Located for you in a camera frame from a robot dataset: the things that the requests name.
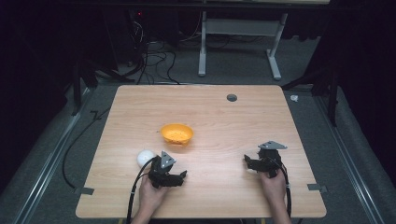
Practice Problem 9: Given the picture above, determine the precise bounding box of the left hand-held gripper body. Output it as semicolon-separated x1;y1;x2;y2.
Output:
148;150;184;189

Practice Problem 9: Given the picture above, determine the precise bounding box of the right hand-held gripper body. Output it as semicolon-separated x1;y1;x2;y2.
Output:
257;140;289;179

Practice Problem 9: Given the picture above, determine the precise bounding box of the white ball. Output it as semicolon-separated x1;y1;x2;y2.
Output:
136;148;156;168

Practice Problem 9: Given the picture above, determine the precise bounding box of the orange plastic bowl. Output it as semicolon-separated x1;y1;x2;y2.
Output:
160;122;195;146

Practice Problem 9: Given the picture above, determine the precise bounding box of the person's left hand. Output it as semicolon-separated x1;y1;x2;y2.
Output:
137;177;170;214

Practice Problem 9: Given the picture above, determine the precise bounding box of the person's right hand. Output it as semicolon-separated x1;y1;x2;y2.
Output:
259;169;288;203

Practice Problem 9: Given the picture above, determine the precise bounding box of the grey tape strip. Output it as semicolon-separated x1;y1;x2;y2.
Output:
306;183;329;194
74;186;95;196

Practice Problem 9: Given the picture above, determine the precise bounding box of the black metal stand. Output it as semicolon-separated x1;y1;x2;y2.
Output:
71;57;99;117
280;66;340;127

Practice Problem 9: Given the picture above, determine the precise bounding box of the dark computer tower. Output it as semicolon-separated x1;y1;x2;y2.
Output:
125;8;152;64

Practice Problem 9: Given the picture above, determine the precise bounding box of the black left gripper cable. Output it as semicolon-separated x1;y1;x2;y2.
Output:
125;156;161;224

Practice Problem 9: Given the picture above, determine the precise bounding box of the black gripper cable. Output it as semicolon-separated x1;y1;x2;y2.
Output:
268;156;293;218
125;156;161;224

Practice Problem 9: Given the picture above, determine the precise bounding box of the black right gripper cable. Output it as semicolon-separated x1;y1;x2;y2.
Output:
268;156;293;218

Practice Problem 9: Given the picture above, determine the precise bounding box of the metal floor rail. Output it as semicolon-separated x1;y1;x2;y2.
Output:
314;94;387;224
12;88;94;224

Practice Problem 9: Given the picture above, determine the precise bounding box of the black floor cable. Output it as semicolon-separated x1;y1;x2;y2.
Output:
61;106;112;189

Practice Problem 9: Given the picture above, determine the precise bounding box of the tangle of black cables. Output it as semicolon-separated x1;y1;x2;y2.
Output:
125;18;181;86

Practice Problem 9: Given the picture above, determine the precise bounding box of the white metal desk frame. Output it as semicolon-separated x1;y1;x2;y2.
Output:
197;11;290;81

